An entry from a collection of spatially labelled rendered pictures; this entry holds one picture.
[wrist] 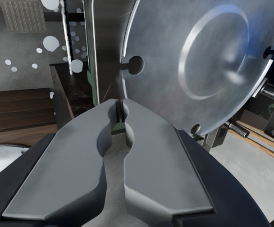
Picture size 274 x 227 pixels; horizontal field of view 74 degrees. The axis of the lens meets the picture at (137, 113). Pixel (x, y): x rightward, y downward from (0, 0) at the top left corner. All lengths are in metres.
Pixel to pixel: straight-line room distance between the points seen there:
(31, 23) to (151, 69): 0.63
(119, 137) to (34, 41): 0.67
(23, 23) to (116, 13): 0.63
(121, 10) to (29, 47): 0.81
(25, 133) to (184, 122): 0.58
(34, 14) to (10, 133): 0.42
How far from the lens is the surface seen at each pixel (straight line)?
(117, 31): 0.20
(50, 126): 0.74
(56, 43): 0.33
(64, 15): 0.79
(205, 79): 0.29
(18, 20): 0.81
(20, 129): 0.74
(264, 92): 0.46
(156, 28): 0.22
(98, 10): 0.19
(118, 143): 0.46
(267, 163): 1.90
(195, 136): 0.35
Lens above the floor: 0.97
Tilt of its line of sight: 48 degrees down
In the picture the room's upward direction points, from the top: 137 degrees clockwise
